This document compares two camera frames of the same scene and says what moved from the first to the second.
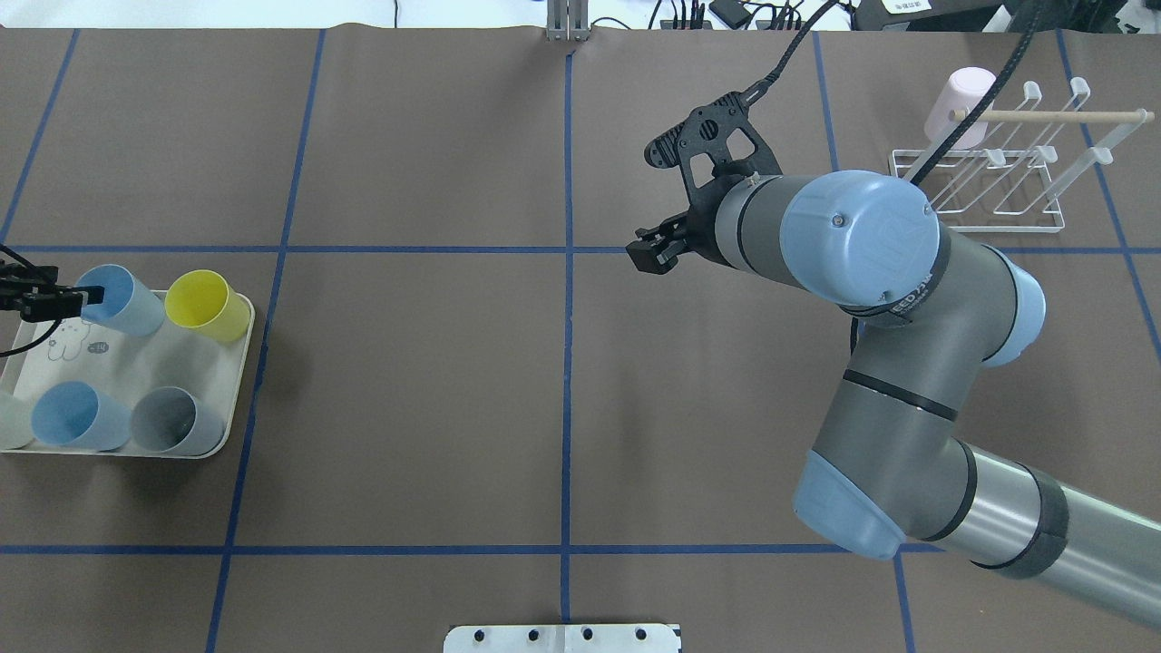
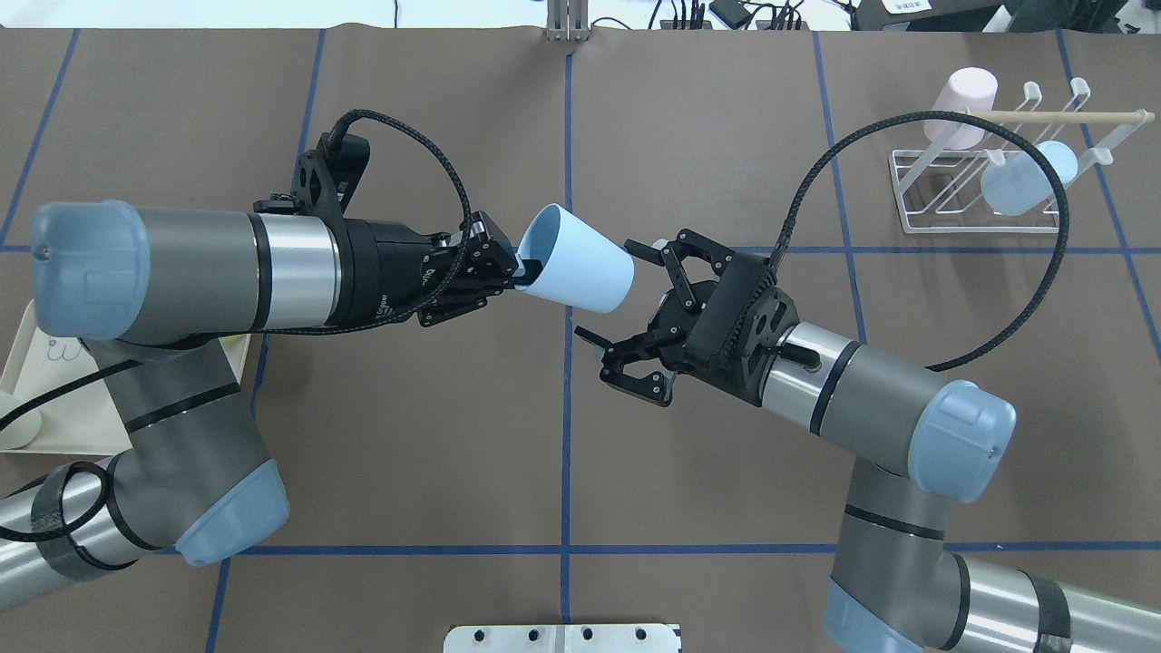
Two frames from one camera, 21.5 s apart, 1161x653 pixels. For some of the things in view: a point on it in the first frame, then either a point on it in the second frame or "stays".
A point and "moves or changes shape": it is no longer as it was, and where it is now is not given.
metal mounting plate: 561,638 stays
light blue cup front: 70,413 -> 580,267
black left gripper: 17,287 -> 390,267
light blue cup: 129,307 moves or changes shape
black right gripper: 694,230 -> 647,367
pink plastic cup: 963,89 stays
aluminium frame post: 567,20 stays
